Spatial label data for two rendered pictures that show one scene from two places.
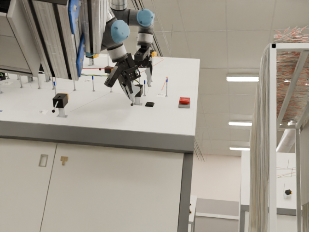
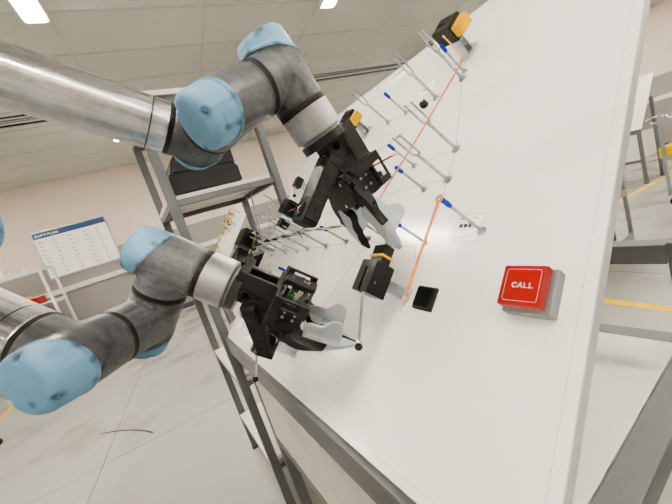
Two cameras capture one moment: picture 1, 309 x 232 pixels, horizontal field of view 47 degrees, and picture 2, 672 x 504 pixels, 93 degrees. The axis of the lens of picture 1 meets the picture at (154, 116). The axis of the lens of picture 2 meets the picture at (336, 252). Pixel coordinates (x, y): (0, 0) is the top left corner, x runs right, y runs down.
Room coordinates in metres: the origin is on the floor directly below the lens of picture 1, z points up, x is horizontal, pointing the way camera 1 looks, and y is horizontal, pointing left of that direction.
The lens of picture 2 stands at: (1.24, -0.30, 1.25)
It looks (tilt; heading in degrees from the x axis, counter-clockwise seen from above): 9 degrees down; 53
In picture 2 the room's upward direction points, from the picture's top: 18 degrees counter-clockwise
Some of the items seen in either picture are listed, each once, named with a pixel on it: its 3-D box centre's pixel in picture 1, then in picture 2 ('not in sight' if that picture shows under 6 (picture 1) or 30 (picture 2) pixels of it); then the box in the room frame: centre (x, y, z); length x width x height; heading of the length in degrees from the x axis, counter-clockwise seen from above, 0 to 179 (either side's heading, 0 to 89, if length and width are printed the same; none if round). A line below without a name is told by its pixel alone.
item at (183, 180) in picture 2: not in sight; (198, 173); (1.76, 1.22, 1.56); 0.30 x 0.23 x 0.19; 175
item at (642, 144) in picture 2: not in sight; (607, 139); (8.77, 1.14, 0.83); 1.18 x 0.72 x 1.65; 76
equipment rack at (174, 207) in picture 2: not in sight; (250, 294); (1.83, 1.31, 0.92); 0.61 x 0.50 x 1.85; 83
